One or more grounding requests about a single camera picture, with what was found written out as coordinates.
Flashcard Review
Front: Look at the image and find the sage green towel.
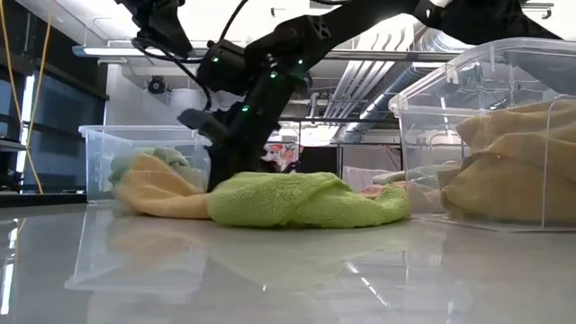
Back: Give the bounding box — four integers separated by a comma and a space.
150, 146, 209, 190

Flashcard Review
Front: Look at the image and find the dark background screen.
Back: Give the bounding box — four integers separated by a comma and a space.
298, 146, 339, 175

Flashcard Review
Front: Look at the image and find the silver ventilation duct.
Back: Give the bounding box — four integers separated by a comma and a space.
335, 26, 455, 143

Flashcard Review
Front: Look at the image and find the lime green terry towel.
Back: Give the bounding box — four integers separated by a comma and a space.
205, 170, 411, 229

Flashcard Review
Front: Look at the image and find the black desk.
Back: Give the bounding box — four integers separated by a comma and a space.
0, 192, 88, 209

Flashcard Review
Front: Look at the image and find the pale green towel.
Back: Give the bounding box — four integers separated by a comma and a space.
372, 164, 451, 186

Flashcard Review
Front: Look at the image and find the large clear plastic bin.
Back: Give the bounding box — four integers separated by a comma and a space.
388, 36, 576, 233

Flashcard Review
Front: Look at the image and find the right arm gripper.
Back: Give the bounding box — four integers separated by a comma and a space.
207, 66, 312, 194

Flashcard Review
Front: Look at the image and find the peach orange towel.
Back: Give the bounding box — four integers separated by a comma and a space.
359, 181, 445, 215

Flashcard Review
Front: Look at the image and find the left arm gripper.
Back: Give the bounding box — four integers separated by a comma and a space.
114, 0, 195, 59

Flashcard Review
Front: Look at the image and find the yellow cable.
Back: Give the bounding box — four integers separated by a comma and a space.
0, 0, 54, 195

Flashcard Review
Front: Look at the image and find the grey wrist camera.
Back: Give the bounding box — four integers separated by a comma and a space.
176, 107, 231, 146

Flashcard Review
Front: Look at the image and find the plain yellow-orange towel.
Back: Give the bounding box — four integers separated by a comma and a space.
438, 97, 576, 226

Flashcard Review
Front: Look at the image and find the dark computer monitor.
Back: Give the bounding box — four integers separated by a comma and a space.
31, 74, 108, 193

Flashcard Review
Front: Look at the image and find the yellow-orange checked towel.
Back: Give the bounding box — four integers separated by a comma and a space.
112, 154, 213, 221

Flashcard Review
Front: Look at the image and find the long ceiling light bar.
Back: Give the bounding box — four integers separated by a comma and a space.
71, 43, 460, 63

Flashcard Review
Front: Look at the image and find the small clear plastic bin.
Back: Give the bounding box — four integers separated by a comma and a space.
78, 124, 212, 204

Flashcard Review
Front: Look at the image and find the white cloth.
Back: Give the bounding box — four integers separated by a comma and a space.
342, 165, 393, 193

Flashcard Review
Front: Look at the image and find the floral poster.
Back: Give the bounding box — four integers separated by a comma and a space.
263, 142, 299, 172

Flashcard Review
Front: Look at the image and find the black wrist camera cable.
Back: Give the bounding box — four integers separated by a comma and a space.
130, 36, 213, 112

